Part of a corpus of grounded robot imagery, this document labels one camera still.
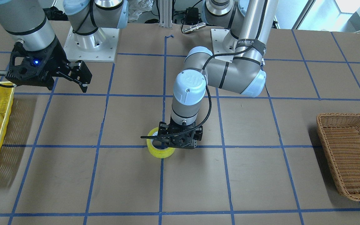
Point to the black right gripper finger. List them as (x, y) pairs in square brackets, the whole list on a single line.
[(83, 87)]

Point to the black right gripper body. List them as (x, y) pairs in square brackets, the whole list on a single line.
[(56, 55)]

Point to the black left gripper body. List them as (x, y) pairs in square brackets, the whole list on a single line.
[(199, 132)]

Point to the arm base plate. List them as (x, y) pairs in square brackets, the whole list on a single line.
[(223, 43), (98, 47)]

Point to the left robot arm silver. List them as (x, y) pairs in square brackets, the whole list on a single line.
[(237, 70)]

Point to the yellow tape roll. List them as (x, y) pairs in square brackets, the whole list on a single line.
[(159, 153)]

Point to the aluminium frame post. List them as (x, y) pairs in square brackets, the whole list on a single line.
[(165, 13)]

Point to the brown wicker basket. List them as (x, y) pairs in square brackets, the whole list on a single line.
[(339, 134)]

